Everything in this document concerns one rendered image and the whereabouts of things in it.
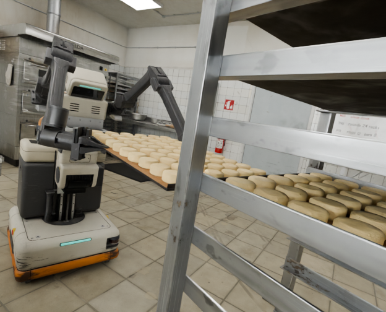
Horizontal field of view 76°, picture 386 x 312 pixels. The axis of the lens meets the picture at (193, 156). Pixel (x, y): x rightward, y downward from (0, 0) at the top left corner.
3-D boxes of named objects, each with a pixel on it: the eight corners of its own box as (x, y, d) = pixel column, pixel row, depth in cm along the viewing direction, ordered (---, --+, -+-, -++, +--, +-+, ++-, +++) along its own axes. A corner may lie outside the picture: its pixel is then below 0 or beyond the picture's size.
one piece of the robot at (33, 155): (15, 221, 188) (20, 109, 174) (89, 212, 223) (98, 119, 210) (20, 242, 163) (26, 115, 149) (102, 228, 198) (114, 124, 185)
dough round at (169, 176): (165, 176, 58) (166, 168, 58) (186, 181, 57) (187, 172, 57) (158, 181, 53) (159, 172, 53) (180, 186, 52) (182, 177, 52)
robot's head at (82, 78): (63, 82, 152) (68, 62, 143) (98, 88, 166) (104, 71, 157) (66, 99, 146) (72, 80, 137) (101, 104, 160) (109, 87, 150)
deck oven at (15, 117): (18, 171, 355) (26, 22, 324) (-16, 153, 416) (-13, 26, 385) (108, 163, 487) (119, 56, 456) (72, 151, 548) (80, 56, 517)
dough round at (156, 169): (174, 176, 59) (175, 168, 59) (158, 177, 55) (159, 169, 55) (161, 169, 62) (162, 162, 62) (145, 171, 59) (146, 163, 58)
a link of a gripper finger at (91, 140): (104, 141, 72) (73, 135, 73) (101, 164, 74) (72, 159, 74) (114, 139, 79) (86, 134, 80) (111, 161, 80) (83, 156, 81)
